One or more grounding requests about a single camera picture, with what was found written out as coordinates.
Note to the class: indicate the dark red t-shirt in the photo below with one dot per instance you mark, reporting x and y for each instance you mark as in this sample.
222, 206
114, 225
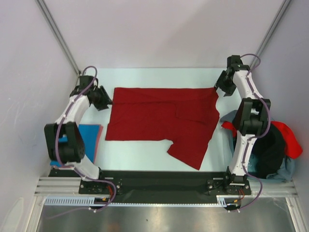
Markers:
186, 116

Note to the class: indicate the grey-blue garment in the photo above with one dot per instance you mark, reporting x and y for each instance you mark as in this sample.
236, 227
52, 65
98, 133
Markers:
285, 172

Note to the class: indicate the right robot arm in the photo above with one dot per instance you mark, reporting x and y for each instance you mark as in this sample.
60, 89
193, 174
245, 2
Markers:
252, 121

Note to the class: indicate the black garment in bin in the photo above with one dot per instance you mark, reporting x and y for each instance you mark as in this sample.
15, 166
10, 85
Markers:
269, 151

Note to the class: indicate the aluminium corner post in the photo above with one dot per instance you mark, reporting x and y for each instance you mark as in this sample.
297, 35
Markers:
51, 22
273, 26

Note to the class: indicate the aluminium frame rail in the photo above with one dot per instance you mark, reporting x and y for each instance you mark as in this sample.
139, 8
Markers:
69, 186

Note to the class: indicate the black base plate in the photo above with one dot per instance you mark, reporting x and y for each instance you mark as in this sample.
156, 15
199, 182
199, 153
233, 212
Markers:
171, 185

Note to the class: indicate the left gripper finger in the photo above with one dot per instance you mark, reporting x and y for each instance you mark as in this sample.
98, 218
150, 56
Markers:
102, 108
107, 100

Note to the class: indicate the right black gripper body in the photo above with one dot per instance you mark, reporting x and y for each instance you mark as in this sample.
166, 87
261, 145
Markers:
224, 83

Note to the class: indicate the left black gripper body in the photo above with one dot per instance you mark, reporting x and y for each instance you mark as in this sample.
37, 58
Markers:
99, 93

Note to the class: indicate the bright red garment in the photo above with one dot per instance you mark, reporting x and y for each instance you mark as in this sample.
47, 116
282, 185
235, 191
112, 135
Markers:
292, 150

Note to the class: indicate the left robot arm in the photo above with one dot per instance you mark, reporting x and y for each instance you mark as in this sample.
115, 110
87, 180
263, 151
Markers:
63, 139

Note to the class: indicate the white slotted cable duct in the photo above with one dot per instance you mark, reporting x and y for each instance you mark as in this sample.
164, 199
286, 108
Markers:
207, 201

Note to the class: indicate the folded blue t-shirt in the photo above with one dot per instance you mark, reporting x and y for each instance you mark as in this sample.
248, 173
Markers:
88, 140

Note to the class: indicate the right aluminium corner post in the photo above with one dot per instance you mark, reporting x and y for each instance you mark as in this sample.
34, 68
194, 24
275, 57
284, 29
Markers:
273, 26

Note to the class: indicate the left aluminium corner post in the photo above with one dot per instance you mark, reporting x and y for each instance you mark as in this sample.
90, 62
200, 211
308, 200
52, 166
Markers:
51, 22

